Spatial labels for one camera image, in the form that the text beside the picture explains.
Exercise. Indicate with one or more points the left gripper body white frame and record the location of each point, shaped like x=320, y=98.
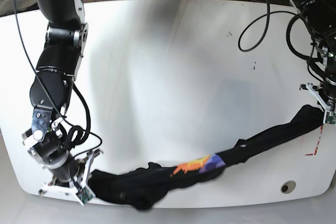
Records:
x=327, y=103

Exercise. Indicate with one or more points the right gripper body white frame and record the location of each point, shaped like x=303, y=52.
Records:
x=70, y=175

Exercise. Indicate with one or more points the black printed T-shirt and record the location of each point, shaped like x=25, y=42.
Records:
x=143, y=187

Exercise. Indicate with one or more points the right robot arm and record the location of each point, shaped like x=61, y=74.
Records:
x=47, y=141

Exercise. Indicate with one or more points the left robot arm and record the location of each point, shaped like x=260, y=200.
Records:
x=319, y=19

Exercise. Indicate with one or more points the red tape rectangle marker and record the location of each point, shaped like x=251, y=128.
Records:
x=317, y=143

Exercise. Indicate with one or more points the right table grommet hole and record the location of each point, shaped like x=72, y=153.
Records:
x=288, y=187

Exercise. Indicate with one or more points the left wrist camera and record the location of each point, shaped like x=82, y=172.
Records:
x=330, y=118

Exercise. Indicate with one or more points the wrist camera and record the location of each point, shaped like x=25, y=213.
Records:
x=330, y=118
x=84, y=195

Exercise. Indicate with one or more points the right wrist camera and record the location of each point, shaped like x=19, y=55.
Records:
x=84, y=195

